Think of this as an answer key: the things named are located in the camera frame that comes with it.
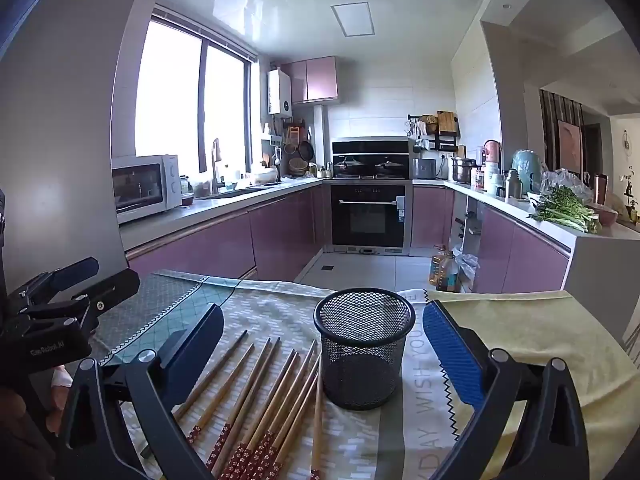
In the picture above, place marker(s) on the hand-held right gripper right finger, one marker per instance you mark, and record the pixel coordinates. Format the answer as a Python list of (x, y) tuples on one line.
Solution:
[(450, 345)]

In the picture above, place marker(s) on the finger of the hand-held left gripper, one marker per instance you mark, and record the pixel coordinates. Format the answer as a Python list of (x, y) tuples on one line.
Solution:
[(75, 270), (117, 285)]

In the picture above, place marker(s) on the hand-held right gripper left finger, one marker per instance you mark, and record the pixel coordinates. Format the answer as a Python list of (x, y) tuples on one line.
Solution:
[(197, 345)]

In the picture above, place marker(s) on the black mesh holder cup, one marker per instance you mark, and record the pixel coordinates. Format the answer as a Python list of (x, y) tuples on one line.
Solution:
[(360, 360)]

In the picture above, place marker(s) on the bunch of wooden chopsticks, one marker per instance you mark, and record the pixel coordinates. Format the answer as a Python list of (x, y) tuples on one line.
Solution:
[(260, 452)]

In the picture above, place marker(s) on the person's left hand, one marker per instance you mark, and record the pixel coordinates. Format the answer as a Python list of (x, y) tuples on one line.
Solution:
[(62, 377)]

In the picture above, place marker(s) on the patterned green beige tablecloth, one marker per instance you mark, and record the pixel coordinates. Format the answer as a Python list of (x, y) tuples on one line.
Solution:
[(250, 310)]

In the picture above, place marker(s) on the cooking oil bottle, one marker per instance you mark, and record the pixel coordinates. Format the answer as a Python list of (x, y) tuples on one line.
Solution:
[(451, 275), (436, 267)]

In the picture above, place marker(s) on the yellow tablecloth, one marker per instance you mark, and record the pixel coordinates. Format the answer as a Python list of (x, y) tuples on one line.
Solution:
[(525, 330)]

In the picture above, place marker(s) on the white plastic bag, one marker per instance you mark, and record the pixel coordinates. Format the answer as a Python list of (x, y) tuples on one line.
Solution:
[(468, 266)]

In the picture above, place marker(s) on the white microwave oven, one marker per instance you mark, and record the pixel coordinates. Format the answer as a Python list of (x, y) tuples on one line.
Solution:
[(145, 185)]

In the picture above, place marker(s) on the pink base cabinets open shelf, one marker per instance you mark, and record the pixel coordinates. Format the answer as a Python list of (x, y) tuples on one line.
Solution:
[(520, 260)]

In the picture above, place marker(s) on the white kitchen countertop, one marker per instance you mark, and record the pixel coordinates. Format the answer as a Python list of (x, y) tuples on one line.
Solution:
[(210, 207)]

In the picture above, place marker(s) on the pink base cabinets long run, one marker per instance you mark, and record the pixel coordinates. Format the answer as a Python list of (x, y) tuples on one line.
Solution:
[(280, 230)]

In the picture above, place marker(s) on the black built-in oven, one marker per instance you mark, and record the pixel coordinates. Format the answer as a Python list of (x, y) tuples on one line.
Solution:
[(367, 220)]

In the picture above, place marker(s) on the steel sink faucet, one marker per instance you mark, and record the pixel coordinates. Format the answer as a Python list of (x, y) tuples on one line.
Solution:
[(215, 160)]

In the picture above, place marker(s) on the steel thermos flask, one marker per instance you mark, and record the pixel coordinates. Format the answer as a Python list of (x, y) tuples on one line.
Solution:
[(513, 185)]

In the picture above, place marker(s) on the steel stock pot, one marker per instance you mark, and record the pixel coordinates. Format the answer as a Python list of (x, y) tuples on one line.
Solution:
[(462, 170)]

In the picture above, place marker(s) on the silver toaster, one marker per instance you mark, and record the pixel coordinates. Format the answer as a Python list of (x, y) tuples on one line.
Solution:
[(424, 168)]

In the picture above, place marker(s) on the green leafy vegetables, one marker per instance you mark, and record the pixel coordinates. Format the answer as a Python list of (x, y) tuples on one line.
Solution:
[(565, 207)]

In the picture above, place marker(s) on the dark wok with lid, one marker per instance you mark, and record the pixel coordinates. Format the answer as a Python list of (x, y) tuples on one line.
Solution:
[(350, 166), (390, 166)]

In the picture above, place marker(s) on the kitchen window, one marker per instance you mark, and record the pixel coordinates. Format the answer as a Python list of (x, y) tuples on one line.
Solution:
[(170, 100)]

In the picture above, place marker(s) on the teal kitchen appliance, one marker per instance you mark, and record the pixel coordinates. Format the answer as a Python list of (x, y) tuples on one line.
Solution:
[(527, 165)]

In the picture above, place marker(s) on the pink kettle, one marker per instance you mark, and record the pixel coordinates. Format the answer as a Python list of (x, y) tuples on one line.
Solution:
[(492, 152)]

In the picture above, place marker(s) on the pink bowl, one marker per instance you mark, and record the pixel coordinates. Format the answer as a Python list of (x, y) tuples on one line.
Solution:
[(606, 216)]

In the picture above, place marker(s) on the clear plastic bag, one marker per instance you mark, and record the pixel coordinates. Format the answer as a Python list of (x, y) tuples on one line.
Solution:
[(567, 180)]

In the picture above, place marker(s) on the woven basket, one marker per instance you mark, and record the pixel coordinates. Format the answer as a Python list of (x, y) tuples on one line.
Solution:
[(298, 166)]

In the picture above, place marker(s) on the black range hood stove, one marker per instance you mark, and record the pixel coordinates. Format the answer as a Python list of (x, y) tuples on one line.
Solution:
[(372, 147)]

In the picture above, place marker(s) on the copper tumbler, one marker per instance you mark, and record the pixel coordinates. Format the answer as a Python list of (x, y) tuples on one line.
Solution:
[(600, 187)]

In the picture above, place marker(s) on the hanging dark frying pan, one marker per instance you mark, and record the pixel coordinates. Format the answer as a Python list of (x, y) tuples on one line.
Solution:
[(306, 151)]

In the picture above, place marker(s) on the wooden board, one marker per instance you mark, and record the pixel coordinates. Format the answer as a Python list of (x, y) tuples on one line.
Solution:
[(570, 145)]

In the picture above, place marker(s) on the white water heater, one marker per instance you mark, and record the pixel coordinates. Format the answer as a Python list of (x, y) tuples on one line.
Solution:
[(280, 92)]

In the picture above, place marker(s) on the square ceiling light panel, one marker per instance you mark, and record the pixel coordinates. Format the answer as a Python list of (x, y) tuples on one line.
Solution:
[(352, 20)]

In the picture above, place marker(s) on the black wall rack with boards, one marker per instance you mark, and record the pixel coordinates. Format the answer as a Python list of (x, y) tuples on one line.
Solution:
[(447, 135)]

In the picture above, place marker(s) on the pink wall cabinet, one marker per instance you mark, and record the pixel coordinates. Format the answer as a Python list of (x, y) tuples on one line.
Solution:
[(320, 80)]

